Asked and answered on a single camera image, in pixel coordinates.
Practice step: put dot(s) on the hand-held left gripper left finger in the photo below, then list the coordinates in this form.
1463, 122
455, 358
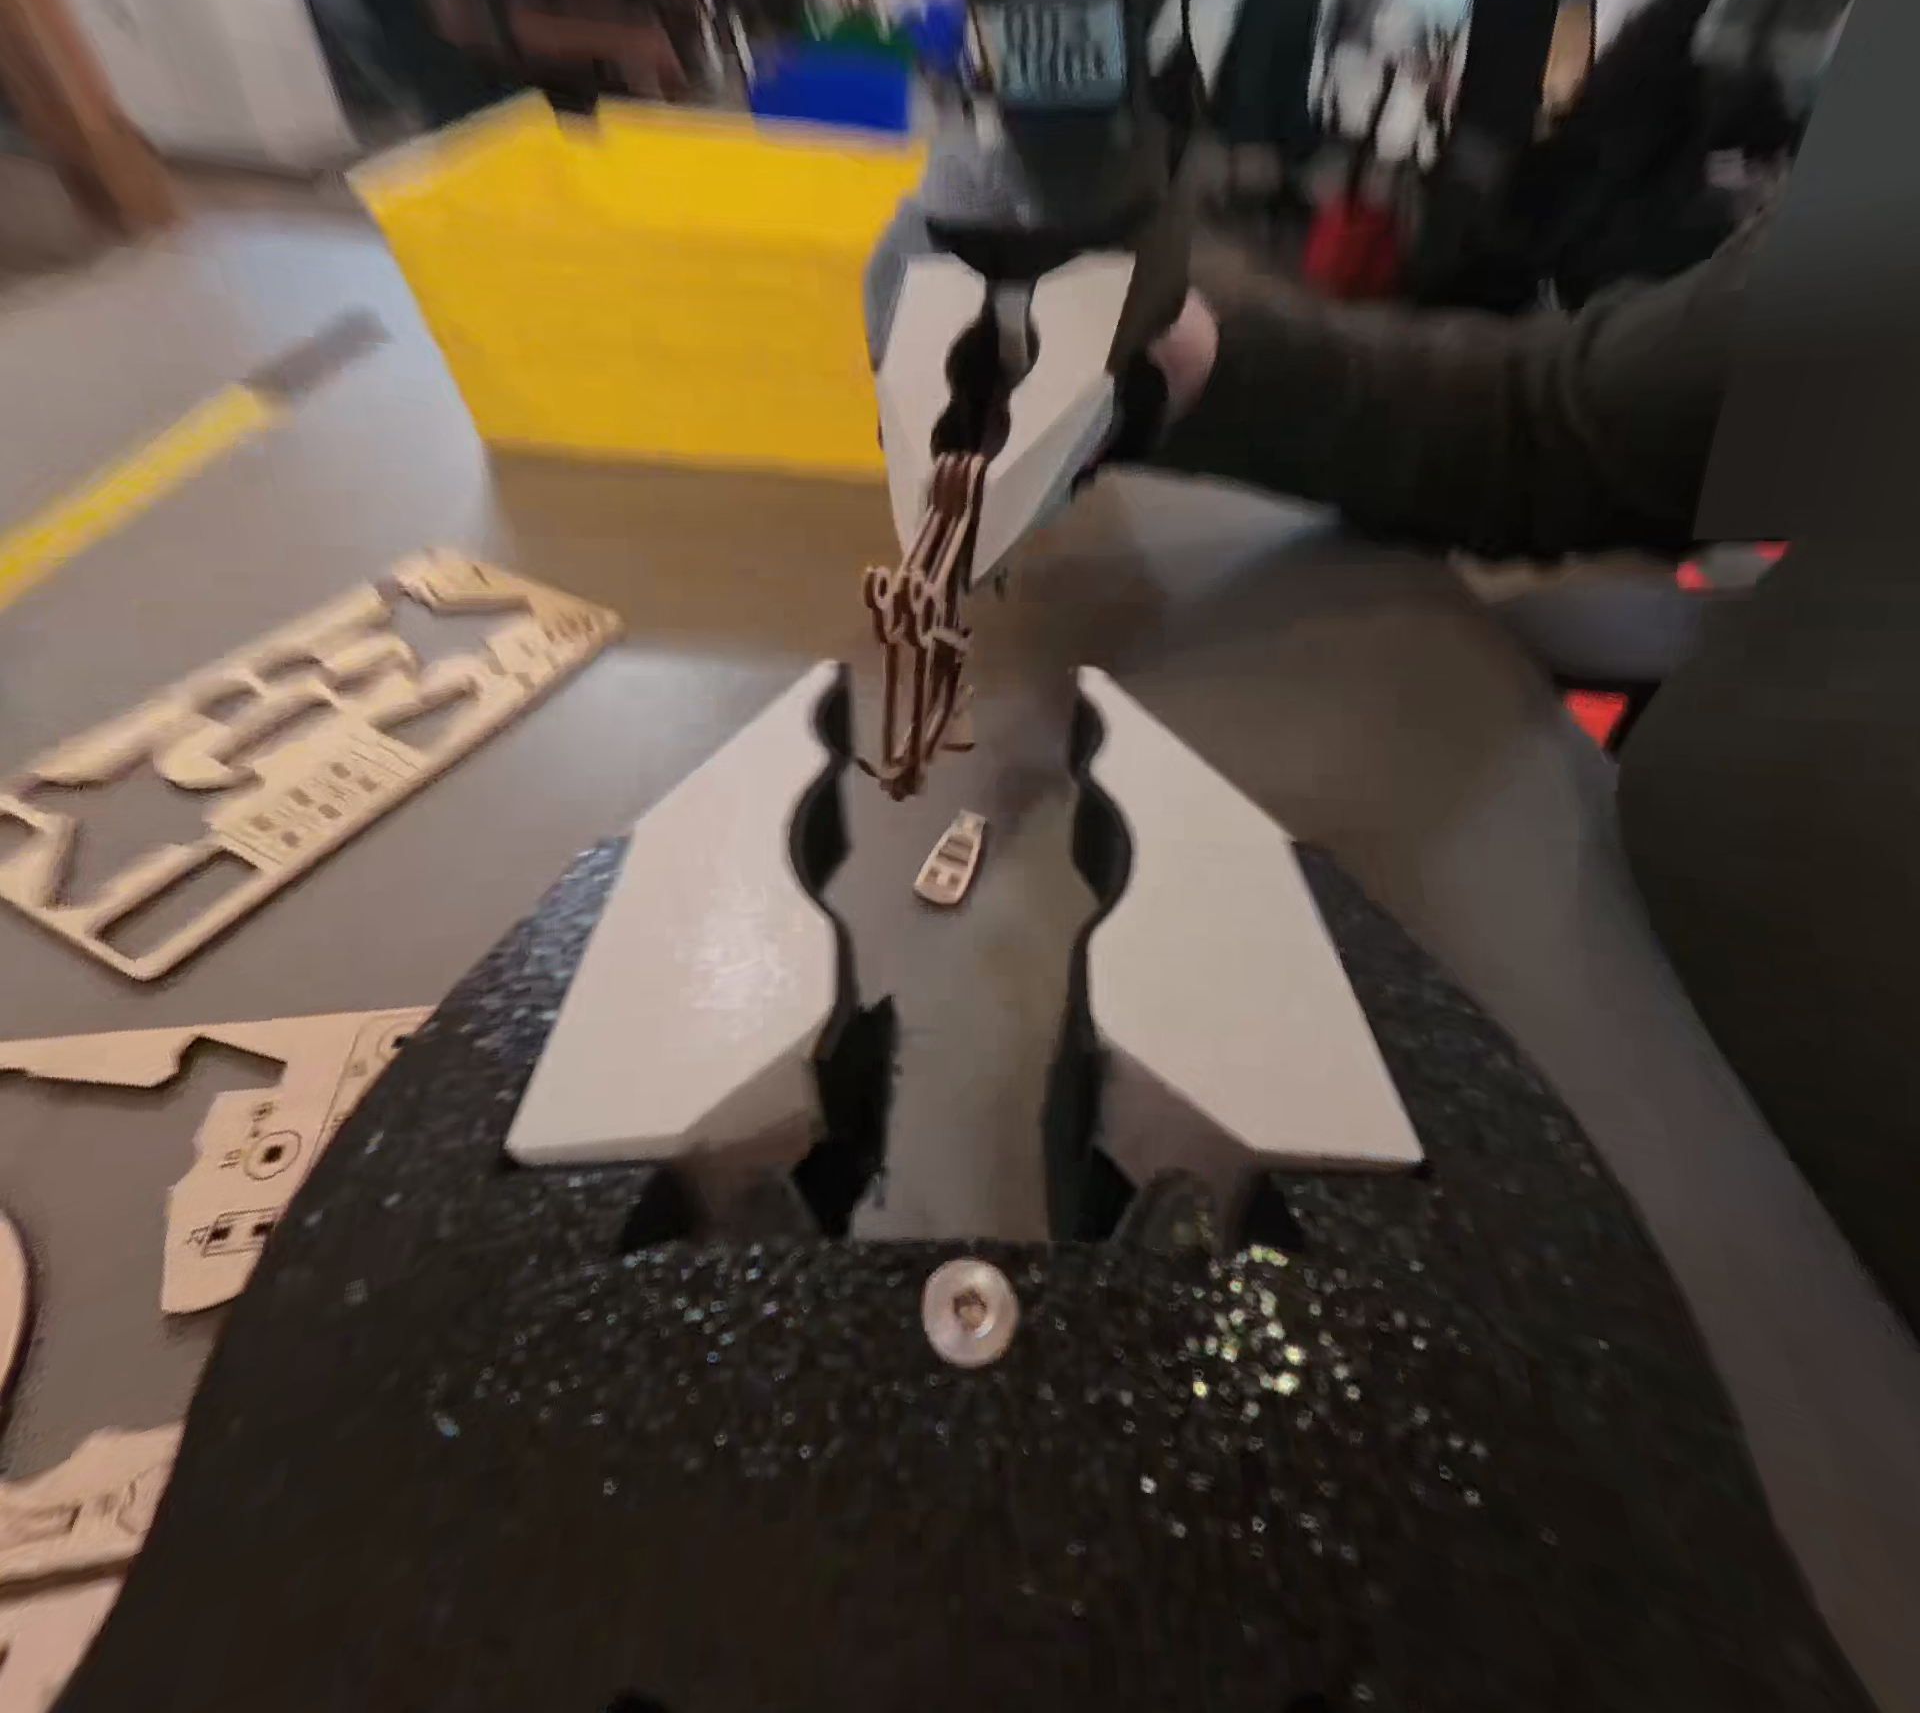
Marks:
704, 980

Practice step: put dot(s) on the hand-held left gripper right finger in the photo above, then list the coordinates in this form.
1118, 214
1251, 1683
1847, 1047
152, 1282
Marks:
1245, 994

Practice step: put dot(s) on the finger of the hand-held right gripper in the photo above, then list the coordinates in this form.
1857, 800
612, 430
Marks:
1072, 394
909, 379

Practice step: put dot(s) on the wooden model assembly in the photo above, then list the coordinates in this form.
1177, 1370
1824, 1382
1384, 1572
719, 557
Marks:
927, 634

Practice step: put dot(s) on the small wooden model part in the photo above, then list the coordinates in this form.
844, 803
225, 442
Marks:
950, 862

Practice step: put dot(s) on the person's right hand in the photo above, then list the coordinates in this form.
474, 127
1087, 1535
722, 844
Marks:
1184, 352

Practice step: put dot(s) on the yellow plastic bin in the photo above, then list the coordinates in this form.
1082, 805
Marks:
645, 290

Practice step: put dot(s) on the blue plastic bin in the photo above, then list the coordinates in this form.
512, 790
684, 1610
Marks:
832, 87

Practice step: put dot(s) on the wooden part sheet large cutouts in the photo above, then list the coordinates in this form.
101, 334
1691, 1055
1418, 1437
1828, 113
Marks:
284, 1114

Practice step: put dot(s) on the small wooden part sheet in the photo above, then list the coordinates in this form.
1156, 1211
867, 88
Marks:
301, 724

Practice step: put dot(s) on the yellow tape strip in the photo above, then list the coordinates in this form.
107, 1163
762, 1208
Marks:
135, 478

